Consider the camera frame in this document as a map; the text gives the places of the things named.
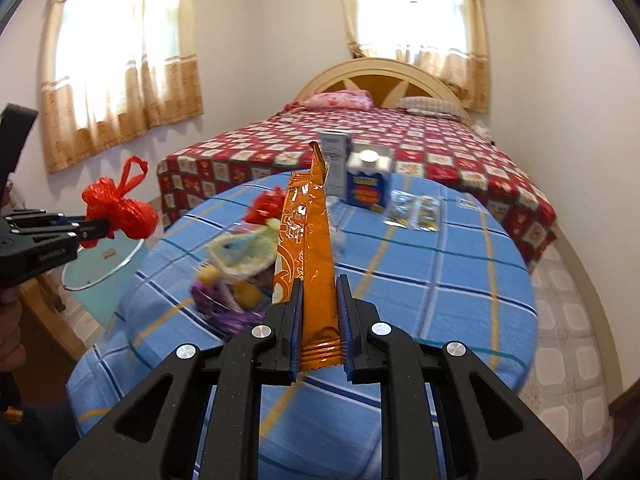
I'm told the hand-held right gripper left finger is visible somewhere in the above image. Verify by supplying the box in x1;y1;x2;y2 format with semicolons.
52;277;304;480

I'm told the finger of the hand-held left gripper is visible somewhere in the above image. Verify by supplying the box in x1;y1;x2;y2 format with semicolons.
5;208;88;228
10;220;115;247

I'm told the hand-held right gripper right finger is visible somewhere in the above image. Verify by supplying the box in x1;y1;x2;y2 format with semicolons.
336;274;583;480

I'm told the red plastic bag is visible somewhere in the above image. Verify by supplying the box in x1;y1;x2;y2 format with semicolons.
80;156;160;250

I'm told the orange snack wrapper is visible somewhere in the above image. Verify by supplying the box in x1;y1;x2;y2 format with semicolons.
271;141;346;373

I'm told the person's left hand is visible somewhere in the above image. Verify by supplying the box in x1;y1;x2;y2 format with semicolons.
0;287;27;372

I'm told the brown wooden furniture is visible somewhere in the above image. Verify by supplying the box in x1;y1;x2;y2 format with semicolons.
20;275;86;361

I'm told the purple wrapper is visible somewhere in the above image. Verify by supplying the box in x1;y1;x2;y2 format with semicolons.
191;280;268;333

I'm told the blue checked tablecloth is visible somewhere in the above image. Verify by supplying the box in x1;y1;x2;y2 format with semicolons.
65;170;538;480

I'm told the small clear plastic wrap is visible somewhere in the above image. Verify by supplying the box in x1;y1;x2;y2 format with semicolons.
329;200;352;261

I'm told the red crumpled wrapper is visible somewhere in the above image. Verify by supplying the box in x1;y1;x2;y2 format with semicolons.
243;186;287;226

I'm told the clear sachet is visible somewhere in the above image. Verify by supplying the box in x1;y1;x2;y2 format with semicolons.
384;191;417;226
412;195;442;232

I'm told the blue and white carton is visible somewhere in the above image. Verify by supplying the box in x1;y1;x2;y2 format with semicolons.
345;149;392;211

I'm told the beige patterned curtain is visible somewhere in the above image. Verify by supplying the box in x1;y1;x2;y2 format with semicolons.
40;0;205;175
335;0;491;113

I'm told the person's dark clothing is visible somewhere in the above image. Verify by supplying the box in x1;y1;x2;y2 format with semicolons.
0;370;83;480

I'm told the grey cardboard box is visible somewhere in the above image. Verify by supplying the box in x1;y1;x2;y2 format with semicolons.
318;129;352;198

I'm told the red patchwork bedspread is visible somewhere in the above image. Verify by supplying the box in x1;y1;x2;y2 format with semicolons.
156;107;558;273

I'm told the pink pillow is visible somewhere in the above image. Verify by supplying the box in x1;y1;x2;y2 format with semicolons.
300;89;373;112

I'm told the striped pillow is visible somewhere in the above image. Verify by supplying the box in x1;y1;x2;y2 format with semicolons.
396;96;467;121

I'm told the cream wooden headboard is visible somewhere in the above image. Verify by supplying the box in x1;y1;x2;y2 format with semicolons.
292;57;473;126

